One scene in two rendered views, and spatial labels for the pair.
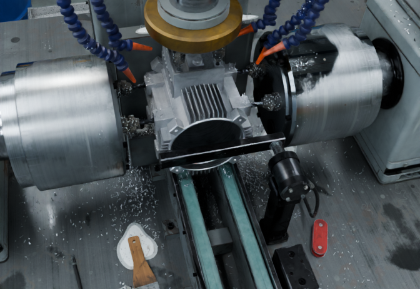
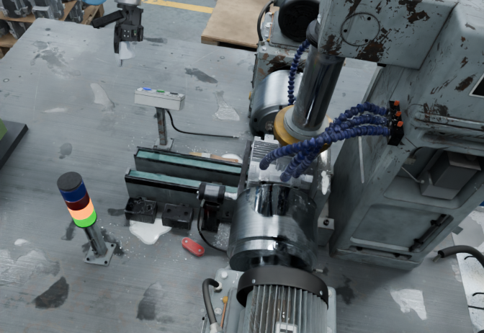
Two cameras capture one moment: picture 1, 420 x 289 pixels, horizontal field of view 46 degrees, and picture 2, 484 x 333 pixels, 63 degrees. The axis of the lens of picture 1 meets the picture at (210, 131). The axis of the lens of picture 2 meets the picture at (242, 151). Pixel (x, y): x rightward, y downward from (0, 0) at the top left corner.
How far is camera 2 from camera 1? 120 cm
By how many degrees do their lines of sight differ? 64
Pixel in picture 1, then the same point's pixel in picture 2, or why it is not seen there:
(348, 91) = (240, 223)
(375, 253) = (167, 275)
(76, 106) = (271, 91)
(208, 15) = (287, 120)
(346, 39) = (274, 227)
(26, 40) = not seen: hidden behind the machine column
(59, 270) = (234, 132)
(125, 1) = not seen: hidden behind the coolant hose
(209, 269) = (191, 162)
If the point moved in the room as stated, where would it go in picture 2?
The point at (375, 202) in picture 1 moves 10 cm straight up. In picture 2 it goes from (200, 300) to (200, 289)
